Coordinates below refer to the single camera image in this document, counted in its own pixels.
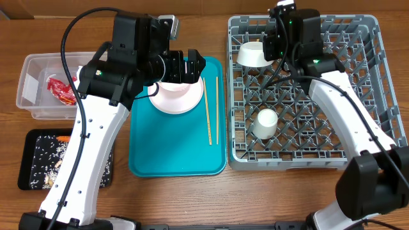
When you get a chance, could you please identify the orange carrot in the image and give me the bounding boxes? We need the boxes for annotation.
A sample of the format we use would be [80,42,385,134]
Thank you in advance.
[56,136,70,142]

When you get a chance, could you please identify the teal plastic tray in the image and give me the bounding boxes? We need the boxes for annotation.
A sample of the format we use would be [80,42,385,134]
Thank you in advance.
[128,56,227,178]

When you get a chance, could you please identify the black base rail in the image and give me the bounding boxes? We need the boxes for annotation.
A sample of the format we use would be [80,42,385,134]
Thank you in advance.
[136,221,307,230]

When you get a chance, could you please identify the white cup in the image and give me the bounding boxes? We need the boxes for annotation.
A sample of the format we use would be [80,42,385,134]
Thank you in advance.
[252,109,278,139]

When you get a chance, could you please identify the red snack wrapper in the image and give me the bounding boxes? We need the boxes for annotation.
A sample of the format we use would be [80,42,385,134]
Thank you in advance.
[46,74,77,105]

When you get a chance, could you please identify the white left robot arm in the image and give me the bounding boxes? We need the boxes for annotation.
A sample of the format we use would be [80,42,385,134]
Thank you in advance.
[19,9,206,230]

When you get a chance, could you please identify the left wooden chopstick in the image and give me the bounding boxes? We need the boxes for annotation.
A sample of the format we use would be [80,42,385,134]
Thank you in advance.
[203,79,212,146]

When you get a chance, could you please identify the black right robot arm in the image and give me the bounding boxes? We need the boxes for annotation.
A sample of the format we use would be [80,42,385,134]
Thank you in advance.
[263,1,408,229]

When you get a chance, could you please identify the white bowl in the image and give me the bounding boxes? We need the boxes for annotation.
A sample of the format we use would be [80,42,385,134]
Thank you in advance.
[236,42,273,68]

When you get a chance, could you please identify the clear plastic bin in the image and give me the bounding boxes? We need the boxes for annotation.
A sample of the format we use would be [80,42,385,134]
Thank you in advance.
[16,53,77,120]

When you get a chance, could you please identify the pink bowl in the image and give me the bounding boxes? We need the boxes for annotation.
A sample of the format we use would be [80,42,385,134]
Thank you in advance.
[159,82,190,95]

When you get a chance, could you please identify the grey dishwasher rack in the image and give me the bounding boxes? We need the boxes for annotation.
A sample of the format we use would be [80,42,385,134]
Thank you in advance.
[227,15,408,171]

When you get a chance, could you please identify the pink plate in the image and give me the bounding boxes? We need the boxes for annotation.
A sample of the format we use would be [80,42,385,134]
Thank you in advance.
[150,77,204,114]

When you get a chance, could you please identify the black tray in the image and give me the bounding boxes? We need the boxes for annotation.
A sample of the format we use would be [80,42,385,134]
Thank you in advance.
[17,128,114,191]

